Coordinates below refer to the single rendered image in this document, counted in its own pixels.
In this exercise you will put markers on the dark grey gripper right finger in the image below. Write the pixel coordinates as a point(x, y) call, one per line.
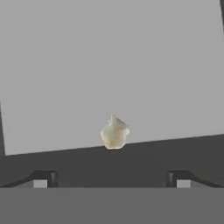
point(178, 176)

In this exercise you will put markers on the grey fridge drawer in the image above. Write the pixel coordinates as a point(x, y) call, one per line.
point(110, 75)

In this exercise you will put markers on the pale white garlic bulb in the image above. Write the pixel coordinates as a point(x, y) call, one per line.
point(114, 133)

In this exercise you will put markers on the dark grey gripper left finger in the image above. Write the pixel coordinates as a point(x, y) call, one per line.
point(46, 177)

